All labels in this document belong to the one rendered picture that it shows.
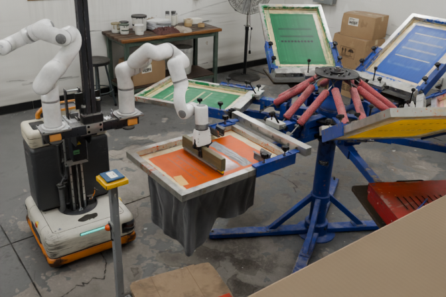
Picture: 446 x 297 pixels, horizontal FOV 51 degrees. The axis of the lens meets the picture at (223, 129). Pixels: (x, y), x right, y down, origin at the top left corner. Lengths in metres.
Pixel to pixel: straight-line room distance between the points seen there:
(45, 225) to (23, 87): 3.02
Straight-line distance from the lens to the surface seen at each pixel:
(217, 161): 2.56
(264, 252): 3.60
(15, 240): 3.91
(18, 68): 6.16
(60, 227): 3.46
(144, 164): 2.62
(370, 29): 6.66
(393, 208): 2.20
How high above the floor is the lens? 2.22
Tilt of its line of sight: 24 degrees down
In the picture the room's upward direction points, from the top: 2 degrees clockwise
